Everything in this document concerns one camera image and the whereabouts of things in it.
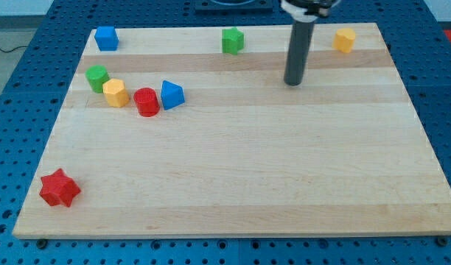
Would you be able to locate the blue cube block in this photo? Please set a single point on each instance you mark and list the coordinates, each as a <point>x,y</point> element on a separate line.
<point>106,38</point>

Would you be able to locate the wooden board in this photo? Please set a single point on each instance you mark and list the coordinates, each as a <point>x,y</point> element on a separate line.
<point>343,154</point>

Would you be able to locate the green star block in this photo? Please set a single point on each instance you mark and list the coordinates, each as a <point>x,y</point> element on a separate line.
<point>232,41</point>

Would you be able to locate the green cylinder block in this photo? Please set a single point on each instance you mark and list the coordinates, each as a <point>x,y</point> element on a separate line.
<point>97,75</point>

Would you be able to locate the red cylinder block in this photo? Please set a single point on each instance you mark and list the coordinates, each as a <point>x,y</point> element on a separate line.
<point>146,102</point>

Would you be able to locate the red star block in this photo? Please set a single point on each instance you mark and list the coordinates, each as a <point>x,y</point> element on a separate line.
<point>58,189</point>

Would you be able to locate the yellow heart block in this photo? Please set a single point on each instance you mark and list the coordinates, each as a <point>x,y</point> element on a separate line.
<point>344,40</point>

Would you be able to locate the yellow hexagon block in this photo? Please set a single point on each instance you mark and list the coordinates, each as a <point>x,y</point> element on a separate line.
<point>115,93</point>

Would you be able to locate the blue triangle block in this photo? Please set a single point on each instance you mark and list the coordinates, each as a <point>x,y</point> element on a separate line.
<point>171,95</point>

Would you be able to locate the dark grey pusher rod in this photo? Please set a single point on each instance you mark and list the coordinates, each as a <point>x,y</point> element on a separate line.
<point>299,46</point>

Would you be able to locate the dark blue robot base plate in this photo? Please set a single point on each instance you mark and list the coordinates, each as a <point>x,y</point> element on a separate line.
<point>205,6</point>

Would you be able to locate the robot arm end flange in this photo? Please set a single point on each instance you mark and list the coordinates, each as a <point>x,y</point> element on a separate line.
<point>307,11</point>

